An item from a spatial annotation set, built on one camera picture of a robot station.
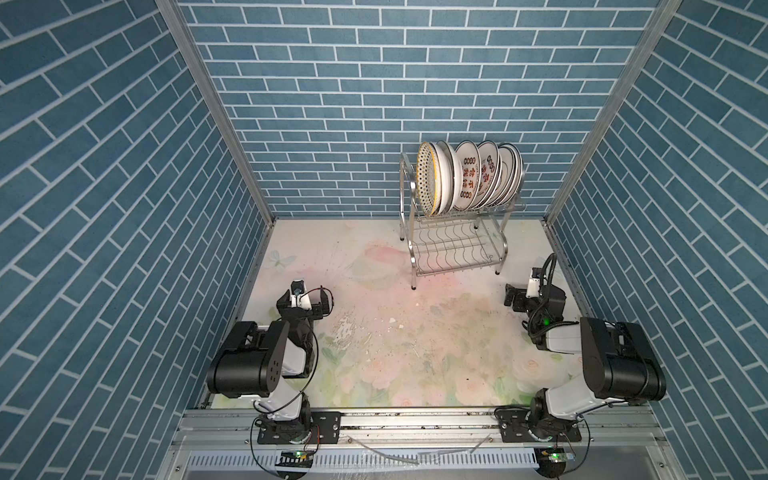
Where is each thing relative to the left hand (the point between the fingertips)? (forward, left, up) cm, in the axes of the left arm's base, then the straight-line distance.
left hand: (312, 288), depth 90 cm
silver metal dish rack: (+22, -46, -3) cm, 51 cm away
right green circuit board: (-42, -64, -10) cm, 77 cm away
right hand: (+3, -68, -3) cm, 68 cm away
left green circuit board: (-41, -1, -12) cm, 43 cm away
